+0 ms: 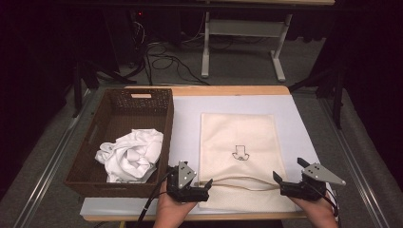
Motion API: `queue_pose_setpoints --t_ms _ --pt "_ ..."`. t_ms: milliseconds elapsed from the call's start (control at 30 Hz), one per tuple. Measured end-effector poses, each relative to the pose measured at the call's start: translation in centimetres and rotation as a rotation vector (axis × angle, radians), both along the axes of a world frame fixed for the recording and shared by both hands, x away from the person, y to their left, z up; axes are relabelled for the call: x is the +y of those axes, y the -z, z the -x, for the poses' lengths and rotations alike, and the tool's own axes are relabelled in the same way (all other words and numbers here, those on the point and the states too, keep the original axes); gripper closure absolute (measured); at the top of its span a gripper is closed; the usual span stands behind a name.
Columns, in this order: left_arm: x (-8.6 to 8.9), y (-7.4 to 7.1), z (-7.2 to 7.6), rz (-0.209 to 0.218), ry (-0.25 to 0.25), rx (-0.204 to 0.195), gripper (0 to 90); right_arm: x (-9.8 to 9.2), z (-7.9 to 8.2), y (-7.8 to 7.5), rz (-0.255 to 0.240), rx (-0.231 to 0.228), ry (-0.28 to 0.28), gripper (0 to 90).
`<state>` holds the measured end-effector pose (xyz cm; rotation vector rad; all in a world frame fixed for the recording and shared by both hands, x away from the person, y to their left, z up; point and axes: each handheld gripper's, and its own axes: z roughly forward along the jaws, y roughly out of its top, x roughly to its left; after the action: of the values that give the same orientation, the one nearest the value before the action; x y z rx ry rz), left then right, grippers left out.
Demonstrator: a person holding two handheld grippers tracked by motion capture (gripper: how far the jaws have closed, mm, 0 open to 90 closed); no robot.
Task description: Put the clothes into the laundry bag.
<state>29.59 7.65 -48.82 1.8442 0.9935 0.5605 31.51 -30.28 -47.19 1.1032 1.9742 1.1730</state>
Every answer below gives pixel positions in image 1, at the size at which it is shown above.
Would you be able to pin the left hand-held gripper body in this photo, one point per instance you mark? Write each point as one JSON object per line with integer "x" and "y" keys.
{"x": 185, "y": 190}

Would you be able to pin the black metal stand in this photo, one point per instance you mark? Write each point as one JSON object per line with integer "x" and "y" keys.
{"x": 85, "y": 76}
{"x": 337, "y": 88}

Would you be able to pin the brown woven basket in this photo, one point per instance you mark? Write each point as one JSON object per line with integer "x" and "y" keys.
{"x": 126, "y": 117}

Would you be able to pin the metal floor rail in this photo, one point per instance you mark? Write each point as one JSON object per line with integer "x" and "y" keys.
{"x": 47, "y": 172}
{"x": 358, "y": 171}

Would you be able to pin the black computer tower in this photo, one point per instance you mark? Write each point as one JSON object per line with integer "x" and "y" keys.
{"x": 125, "y": 38}

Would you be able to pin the white metal desk frame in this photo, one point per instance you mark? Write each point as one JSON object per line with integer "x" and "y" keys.
{"x": 247, "y": 28}

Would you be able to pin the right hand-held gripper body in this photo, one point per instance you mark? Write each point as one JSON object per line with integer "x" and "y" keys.
{"x": 304, "y": 190}

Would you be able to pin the person's left hand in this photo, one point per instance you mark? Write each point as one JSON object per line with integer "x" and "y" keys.
{"x": 171, "y": 212}

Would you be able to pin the white cloth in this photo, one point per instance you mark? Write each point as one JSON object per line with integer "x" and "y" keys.
{"x": 133, "y": 155}

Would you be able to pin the white table mat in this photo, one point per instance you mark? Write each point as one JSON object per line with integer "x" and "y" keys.
{"x": 187, "y": 126}

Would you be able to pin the person's right hand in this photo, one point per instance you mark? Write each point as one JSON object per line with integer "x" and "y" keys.
{"x": 320, "y": 212}

